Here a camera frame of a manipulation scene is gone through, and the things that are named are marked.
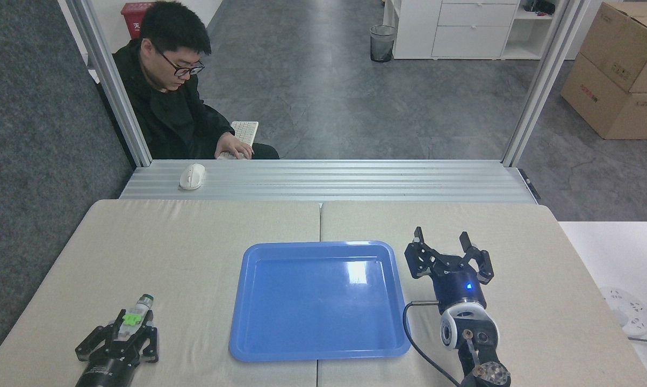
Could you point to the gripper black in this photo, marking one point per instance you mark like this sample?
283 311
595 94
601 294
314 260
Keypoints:
106 372
458 287

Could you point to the blue plastic tray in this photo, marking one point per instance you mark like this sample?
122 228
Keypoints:
318 306

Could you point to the person's left hand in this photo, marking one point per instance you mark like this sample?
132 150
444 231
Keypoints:
235 146

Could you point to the silver ribbed aluminium shelf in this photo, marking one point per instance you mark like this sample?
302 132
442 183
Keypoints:
356 183

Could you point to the white side table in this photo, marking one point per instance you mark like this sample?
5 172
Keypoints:
613 252

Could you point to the round white power socket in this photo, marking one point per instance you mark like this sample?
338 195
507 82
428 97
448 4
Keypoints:
624 312

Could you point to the white computer mouse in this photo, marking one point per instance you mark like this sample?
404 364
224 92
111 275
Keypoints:
192 176

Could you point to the large cardboard box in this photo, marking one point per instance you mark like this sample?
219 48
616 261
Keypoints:
603 105

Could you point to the grey mesh waste bin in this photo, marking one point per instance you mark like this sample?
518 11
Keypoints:
382 45

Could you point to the white drawer cabinet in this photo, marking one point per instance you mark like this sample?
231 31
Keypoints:
463 32

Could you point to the person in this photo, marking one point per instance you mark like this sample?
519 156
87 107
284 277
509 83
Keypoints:
167 113

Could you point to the white keyboard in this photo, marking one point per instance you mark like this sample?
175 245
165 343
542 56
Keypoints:
245 130

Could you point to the small black device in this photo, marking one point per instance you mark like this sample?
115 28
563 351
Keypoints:
541 7

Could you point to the tilted cardboard box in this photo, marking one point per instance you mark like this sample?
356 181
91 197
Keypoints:
624 48

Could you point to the red box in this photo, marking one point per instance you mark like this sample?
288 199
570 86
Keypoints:
131 19

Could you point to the silver aluminium post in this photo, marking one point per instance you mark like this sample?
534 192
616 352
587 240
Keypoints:
544 80
114 86

